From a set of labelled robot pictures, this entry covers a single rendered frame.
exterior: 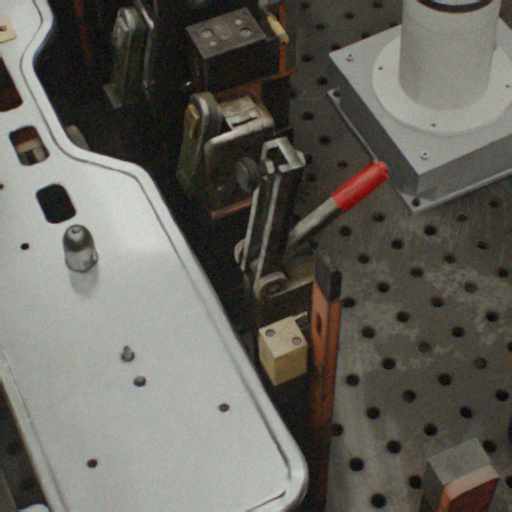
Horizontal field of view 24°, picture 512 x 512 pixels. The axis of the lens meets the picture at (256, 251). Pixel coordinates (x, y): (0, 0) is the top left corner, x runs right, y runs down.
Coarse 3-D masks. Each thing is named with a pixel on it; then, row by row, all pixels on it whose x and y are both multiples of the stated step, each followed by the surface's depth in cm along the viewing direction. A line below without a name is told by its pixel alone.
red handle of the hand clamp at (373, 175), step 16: (368, 176) 109; (384, 176) 109; (336, 192) 110; (352, 192) 109; (368, 192) 109; (320, 208) 111; (336, 208) 110; (304, 224) 111; (320, 224) 111; (288, 240) 112; (304, 240) 111; (256, 256) 113; (288, 256) 112; (256, 272) 112
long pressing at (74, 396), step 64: (0, 0) 143; (0, 128) 132; (64, 128) 131; (0, 192) 126; (128, 192) 126; (0, 256) 122; (64, 256) 122; (128, 256) 122; (192, 256) 121; (0, 320) 117; (64, 320) 117; (128, 320) 117; (192, 320) 117; (0, 384) 114; (64, 384) 113; (128, 384) 113; (192, 384) 113; (256, 384) 113; (64, 448) 110; (128, 448) 109; (192, 448) 109; (256, 448) 109
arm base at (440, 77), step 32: (416, 32) 150; (448, 32) 147; (480, 32) 148; (384, 64) 164; (416, 64) 154; (448, 64) 151; (480, 64) 153; (384, 96) 160; (416, 96) 158; (448, 96) 156; (480, 96) 159; (416, 128) 157; (448, 128) 157; (480, 128) 157
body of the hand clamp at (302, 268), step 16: (304, 256) 115; (288, 272) 114; (304, 272) 114; (288, 288) 113; (304, 288) 114; (256, 304) 117; (272, 304) 114; (288, 304) 115; (304, 304) 116; (256, 320) 119; (272, 320) 116; (304, 320) 119; (256, 336) 122; (304, 336) 121; (256, 352) 129; (304, 384) 131; (304, 400) 133; (304, 416) 136; (304, 432) 140
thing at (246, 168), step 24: (264, 144) 102; (288, 144) 102; (240, 168) 101; (264, 168) 101; (288, 168) 100; (264, 192) 106; (288, 192) 103; (264, 216) 109; (288, 216) 105; (264, 240) 108; (264, 264) 110
